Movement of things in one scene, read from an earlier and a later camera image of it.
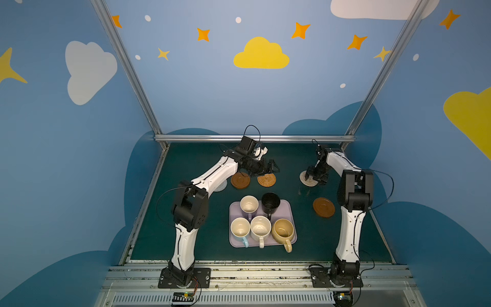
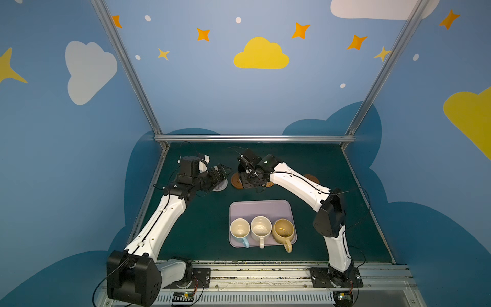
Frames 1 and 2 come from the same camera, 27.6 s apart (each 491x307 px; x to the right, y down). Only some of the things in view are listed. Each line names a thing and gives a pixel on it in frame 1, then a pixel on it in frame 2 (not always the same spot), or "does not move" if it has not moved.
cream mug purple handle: [259, 152] to [202, 165]
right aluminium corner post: [417, 13] does not move
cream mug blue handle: [240, 227] does not move
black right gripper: [314, 175] to [247, 178]
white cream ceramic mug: [260, 228] does not move
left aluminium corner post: [131, 71] does not move
